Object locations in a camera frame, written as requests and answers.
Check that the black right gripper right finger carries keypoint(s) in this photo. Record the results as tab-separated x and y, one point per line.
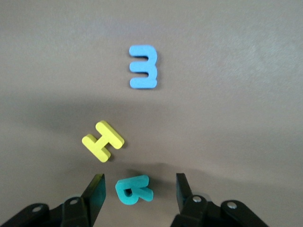
187	203

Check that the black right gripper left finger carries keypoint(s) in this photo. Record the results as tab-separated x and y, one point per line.
94	201

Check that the teal foam letter R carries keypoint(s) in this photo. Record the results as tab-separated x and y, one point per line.
142	192

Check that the blue foam letter m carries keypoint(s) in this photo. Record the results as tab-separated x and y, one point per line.
149	68

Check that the yellow foam letter H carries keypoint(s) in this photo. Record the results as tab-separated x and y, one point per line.
103	141

